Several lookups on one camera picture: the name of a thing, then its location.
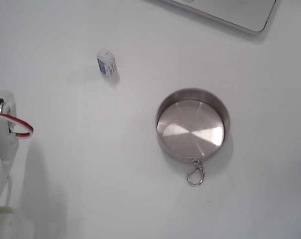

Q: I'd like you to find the small white and blue box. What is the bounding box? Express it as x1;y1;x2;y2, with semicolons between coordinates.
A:
96;47;118;78

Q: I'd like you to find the round metal bowl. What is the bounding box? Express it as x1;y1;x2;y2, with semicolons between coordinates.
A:
155;87;233;162

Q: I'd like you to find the metal carabiner clip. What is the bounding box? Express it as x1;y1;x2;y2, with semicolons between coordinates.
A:
186;158;206;187

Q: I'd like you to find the silver laptop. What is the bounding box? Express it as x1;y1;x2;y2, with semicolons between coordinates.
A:
143;0;278;34

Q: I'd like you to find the red black servo cable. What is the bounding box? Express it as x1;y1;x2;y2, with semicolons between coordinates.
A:
7;115;34;140

